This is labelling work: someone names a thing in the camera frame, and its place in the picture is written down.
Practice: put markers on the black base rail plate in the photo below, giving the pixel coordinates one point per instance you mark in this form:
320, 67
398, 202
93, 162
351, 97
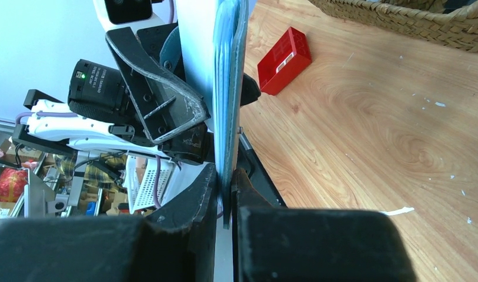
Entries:
259, 177

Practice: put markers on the woven compartment tray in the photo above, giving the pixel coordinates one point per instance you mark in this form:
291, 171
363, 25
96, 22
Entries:
449, 23

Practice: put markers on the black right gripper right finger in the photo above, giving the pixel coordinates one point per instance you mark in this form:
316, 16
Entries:
281, 244

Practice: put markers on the white perforated plastic basket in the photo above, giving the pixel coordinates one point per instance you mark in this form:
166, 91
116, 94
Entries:
140, 190

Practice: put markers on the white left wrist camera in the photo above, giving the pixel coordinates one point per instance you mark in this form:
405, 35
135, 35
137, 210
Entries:
134, 14

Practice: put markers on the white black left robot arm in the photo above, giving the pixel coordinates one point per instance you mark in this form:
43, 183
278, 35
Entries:
95, 117

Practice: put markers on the red flat toy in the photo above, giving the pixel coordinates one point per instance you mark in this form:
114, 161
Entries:
286, 60

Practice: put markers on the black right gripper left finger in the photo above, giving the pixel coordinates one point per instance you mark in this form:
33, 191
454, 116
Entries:
174, 243

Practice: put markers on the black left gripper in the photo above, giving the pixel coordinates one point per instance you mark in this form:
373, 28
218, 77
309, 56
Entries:
167, 113

